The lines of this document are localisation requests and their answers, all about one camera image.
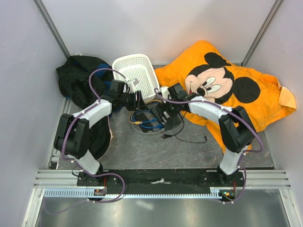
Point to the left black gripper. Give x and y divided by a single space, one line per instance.
139 104

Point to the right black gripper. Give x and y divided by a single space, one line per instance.
176 113

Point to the black network switch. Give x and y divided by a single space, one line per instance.
157 111

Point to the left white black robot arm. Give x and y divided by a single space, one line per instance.
72 136

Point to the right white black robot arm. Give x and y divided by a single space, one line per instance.
236 129

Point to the black power adapter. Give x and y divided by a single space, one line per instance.
149 122

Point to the white plastic basket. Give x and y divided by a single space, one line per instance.
137 66

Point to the orange Mickey Mouse pillowcase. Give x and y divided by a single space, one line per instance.
203 70

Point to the black round hat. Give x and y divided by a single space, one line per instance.
99 138

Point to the black blue jacket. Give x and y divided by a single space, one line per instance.
73 79

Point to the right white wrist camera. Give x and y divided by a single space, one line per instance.
164 92

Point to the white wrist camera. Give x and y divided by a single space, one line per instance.
164 92
131 85

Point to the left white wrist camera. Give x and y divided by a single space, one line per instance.
131 85

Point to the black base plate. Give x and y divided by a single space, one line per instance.
162 180

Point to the grey slotted cable duct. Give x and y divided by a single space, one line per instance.
93 194

